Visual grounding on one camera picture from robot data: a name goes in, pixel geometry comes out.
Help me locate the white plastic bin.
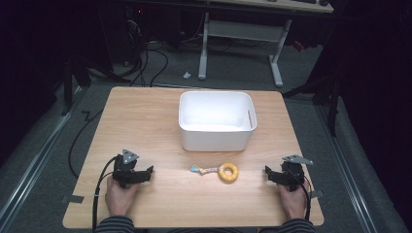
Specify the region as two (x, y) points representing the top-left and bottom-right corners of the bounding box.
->
(178, 90), (258, 152)

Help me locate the metal floor rail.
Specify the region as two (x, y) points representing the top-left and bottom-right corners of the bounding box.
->
(315, 102), (379, 233)
(0, 85), (84, 225)

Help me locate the bundle of black cables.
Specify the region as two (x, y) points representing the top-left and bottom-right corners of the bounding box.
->
(120, 4), (170, 88)

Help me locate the yellow ring rope toy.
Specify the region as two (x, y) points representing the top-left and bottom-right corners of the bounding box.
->
(189, 161), (240, 183)

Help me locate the person's right hand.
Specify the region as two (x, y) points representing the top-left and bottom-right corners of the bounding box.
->
(277, 180), (311, 220)

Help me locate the person's left hand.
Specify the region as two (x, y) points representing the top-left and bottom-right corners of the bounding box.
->
(104, 176), (141, 217)

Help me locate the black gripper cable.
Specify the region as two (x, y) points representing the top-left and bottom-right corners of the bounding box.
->
(91, 155), (120, 233)
(286, 168), (313, 221)

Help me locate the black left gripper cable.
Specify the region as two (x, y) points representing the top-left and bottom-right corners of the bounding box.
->
(91, 155), (120, 233)

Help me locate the white-legged desk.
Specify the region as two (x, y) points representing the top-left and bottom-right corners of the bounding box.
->
(197, 0), (335, 88)

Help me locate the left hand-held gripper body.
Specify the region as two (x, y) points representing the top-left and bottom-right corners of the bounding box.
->
(112, 149), (146, 189)

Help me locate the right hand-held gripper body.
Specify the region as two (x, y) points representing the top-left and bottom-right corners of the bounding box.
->
(275, 153), (315, 192)

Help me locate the black stand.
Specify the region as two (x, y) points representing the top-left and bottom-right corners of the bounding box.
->
(281, 72), (342, 138)
(60, 52), (93, 117)

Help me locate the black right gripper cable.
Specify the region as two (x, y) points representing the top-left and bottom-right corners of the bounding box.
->
(286, 168), (313, 221)

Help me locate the black floor cable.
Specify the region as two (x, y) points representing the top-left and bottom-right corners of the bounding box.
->
(68, 110), (105, 180)

